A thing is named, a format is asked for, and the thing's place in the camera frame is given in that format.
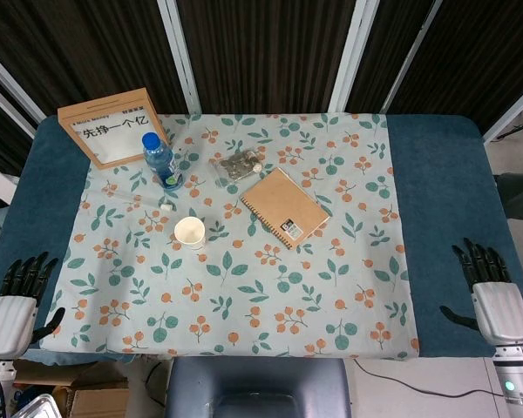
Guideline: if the floral print tablecloth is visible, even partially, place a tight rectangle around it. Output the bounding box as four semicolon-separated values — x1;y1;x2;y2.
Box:
38;111;420;361

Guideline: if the black floor cable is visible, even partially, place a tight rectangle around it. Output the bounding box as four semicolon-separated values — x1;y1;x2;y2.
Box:
352;360;506;400

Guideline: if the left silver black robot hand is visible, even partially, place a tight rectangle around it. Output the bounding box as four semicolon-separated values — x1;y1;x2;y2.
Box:
0;251;66;359

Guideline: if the metal tray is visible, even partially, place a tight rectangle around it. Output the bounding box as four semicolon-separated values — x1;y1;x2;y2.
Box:
15;394;66;418

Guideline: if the clear tube with white cap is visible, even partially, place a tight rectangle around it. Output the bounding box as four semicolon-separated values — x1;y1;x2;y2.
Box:
112;185;175;213

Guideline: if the white paper cup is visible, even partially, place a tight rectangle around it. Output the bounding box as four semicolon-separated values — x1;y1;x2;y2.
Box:
173;216;207;252

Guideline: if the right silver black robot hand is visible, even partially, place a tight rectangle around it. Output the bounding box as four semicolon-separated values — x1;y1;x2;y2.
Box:
438;237;523;346

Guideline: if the teal blue table cover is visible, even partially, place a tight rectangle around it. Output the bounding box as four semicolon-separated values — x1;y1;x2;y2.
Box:
0;113;523;362

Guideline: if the dark green chair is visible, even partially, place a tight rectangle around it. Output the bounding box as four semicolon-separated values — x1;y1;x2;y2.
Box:
494;172;523;227

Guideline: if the dark blue padded seat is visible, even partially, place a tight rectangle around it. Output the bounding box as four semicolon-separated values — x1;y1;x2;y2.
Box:
164;356;353;418

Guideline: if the wooden money box frame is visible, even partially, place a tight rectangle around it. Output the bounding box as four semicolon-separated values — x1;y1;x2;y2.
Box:
57;87;172;170

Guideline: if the brown cardboard box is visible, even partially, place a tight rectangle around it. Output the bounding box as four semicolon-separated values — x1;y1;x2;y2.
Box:
12;359;130;418

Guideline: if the clear bag of seeds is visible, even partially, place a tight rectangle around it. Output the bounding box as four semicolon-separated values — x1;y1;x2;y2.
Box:
207;146;265;188

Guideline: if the blue plastic water bottle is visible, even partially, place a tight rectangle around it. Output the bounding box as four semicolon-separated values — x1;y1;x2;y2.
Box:
140;131;184;192

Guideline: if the dark folding screen white frame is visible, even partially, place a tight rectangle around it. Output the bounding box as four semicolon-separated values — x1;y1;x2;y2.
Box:
0;0;523;175

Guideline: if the kraft spiral notebook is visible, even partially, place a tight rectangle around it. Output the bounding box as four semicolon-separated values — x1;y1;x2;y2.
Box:
239;166;332;252

